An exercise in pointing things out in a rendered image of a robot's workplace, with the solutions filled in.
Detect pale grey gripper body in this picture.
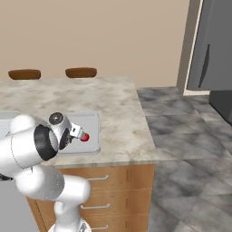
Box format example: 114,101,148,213
73,125,85,140

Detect red tomato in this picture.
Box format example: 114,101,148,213
81,132,91,143

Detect grey tupperware container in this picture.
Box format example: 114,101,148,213
41,111,102,155

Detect brown round stool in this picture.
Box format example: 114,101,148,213
7,69,42,81
64,66,98,79

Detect wooden drawer front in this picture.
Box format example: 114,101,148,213
81,213,151,232
79,188,154,217
58,163,156,192

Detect grey fridge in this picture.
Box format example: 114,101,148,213
186,0,232,123

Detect silver drawer handle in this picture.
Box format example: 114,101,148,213
80,203,111,210
90,224,110,231
85,174,110,182

